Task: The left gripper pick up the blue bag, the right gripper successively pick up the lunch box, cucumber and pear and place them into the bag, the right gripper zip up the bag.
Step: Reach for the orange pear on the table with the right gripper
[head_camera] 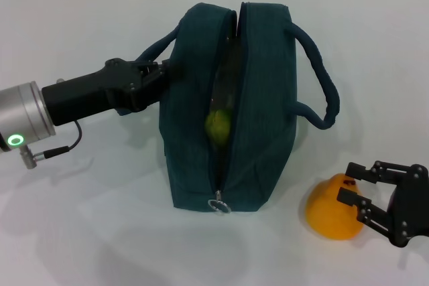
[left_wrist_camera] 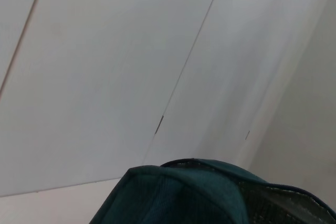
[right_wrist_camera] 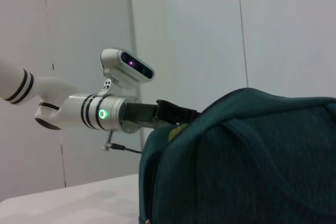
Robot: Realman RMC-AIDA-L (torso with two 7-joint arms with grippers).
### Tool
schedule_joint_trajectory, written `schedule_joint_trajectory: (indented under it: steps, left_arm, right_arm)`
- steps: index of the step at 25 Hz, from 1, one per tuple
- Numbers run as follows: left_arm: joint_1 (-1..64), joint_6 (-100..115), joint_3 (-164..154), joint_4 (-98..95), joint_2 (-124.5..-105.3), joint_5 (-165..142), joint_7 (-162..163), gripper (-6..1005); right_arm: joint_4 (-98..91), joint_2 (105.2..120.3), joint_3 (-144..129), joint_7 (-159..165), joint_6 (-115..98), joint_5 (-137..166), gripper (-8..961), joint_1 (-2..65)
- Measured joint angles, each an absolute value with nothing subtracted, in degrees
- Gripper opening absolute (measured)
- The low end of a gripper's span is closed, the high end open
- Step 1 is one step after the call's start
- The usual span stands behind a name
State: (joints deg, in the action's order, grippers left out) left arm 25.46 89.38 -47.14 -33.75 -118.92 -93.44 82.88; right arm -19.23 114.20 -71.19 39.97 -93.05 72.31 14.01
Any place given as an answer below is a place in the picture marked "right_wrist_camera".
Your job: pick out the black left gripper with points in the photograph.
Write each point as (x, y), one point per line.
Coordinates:
(149, 113)

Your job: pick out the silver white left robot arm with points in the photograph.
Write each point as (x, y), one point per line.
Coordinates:
(65, 103)

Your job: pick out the green cucumber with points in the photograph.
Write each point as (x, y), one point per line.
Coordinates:
(176, 132)

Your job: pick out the dark teal insulated bag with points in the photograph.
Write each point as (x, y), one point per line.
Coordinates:
(249, 161)

